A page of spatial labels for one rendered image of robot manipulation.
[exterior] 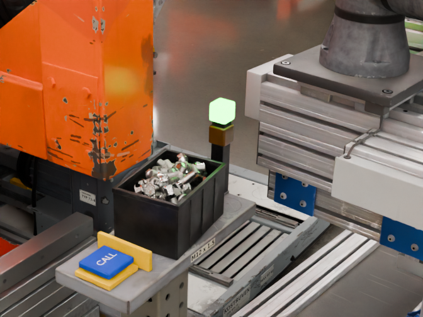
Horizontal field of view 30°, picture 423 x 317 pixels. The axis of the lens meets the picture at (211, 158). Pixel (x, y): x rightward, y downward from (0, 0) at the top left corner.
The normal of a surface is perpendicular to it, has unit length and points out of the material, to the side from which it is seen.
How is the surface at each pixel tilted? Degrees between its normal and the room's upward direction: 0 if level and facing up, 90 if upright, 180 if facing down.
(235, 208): 0
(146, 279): 0
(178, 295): 90
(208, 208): 90
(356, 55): 73
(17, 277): 90
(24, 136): 90
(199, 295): 0
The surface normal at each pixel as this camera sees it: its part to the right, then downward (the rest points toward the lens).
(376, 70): 0.11, 0.44
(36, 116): -0.55, 0.35
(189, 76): 0.04, -0.90
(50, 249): 0.84, 0.26
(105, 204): -0.18, 0.43
